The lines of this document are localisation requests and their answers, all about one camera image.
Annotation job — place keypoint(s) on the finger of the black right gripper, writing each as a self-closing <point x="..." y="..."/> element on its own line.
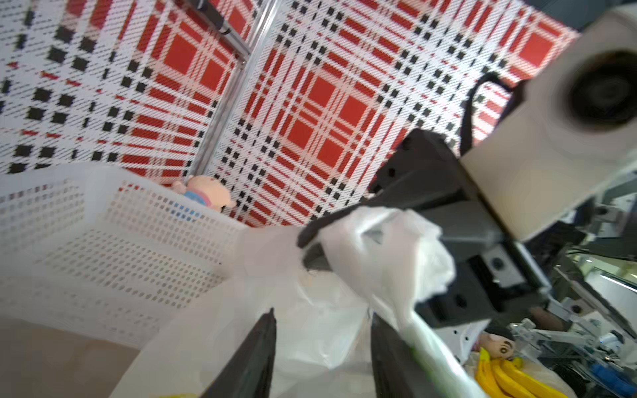
<point x="426" y="177"/>
<point x="502" y="280"/>

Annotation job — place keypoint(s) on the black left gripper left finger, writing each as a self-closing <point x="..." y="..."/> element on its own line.
<point x="249" y="372"/>

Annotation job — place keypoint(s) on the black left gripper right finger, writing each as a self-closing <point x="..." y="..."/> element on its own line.
<point x="396" y="372"/>

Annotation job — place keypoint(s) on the translucent white plastic bag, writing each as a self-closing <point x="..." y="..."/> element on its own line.
<point x="382" y="262"/>

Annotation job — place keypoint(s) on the white perforated plastic basket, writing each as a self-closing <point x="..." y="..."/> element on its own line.
<point x="99" y="251"/>

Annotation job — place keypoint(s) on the small doll figure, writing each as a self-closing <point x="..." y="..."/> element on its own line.
<point x="498" y="341"/>

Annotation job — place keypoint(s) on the pink pig plush toy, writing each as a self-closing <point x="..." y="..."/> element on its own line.
<point x="206" y="191"/>

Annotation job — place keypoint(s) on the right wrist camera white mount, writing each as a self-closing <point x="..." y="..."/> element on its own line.
<point x="573" y="134"/>

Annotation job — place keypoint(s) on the black wall hook rail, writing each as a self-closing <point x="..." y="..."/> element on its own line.
<point x="211" y="16"/>

